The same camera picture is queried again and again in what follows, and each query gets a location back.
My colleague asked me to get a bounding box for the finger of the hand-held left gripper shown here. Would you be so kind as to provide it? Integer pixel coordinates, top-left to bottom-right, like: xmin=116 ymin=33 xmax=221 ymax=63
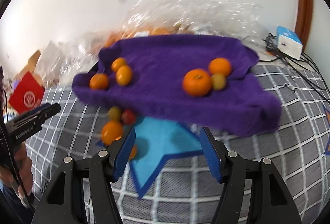
xmin=6 ymin=103 xmax=61 ymax=142
xmin=14 ymin=106 xmax=47 ymax=121

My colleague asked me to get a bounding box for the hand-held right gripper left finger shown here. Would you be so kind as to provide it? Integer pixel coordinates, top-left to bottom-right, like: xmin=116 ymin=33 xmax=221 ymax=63
xmin=32 ymin=127 xmax=137 ymax=224

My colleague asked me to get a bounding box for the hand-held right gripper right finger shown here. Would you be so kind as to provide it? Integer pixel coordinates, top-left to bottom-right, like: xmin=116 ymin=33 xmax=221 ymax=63
xmin=200 ymin=126 xmax=302 ymax=224

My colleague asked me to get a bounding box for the orange tangerine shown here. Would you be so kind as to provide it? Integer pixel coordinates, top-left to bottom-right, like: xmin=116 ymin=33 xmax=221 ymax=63
xmin=89 ymin=73 xmax=109 ymax=90
xmin=101 ymin=121 xmax=124 ymax=145
xmin=111 ymin=57 xmax=127 ymax=72
xmin=128 ymin=144 xmax=138 ymax=161
xmin=182 ymin=69 xmax=212 ymax=97
xmin=208 ymin=57 xmax=232 ymax=76
xmin=115 ymin=65 xmax=133 ymax=86

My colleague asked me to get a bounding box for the small red plum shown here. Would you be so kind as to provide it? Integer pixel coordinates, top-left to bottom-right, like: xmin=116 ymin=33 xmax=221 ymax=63
xmin=121 ymin=109 xmax=137 ymax=124

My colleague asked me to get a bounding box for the small yellow-green plum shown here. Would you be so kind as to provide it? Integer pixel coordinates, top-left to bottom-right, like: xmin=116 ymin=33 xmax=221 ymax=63
xmin=107 ymin=106 xmax=122 ymax=121
xmin=211 ymin=73 xmax=227 ymax=91

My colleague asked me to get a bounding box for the purple towel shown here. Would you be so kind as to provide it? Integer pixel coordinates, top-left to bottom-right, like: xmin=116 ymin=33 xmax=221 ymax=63
xmin=72 ymin=35 xmax=282 ymax=137

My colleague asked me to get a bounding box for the person's left hand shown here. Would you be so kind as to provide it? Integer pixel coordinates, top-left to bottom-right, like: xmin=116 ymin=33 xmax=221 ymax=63
xmin=0 ymin=144 xmax=34 ymax=208

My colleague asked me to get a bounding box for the red paper bag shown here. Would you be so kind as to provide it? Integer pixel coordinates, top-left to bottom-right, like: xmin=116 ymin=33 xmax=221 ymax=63
xmin=9 ymin=71 xmax=46 ymax=114

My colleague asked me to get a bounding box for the brown cardboard box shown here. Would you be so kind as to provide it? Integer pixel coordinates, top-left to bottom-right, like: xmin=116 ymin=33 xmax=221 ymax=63
xmin=15 ymin=50 xmax=42 ymax=81

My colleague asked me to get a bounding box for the grey plastic bag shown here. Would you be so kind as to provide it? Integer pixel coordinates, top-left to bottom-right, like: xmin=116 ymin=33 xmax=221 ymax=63
xmin=35 ymin=41 xmax=66 ymax=80

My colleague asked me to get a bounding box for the small clear plastic bag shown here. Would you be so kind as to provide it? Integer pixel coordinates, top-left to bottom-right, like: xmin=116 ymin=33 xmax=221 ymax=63
xmin=59 ymin=31 xmax=105 ymax=84

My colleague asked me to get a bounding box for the grey checkered bed sheet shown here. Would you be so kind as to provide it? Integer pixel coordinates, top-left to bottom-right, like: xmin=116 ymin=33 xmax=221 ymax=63
xmin=23 ymin=64 xmax=330 ymax=224

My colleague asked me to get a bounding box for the white and blue box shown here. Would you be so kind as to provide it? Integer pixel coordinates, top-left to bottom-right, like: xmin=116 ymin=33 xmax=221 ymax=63
xmin=276 ymin=26 xmax=303 ymax=58

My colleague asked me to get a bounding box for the large crumpled clear plastic bag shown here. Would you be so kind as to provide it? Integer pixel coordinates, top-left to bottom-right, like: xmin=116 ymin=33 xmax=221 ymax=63
xmin=103 ymin=0 xmax=267 ymax=47

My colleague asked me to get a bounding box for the black cable bundle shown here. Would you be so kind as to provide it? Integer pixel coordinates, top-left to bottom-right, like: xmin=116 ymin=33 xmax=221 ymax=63
xmin=258 ymin=33 xmax=330 ymax=91

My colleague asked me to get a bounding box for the brown wooden door frame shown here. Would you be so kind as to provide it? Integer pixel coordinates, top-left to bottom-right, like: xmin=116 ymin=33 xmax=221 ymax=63
xmin=295 ymin=0 xmax=314 ymax=53

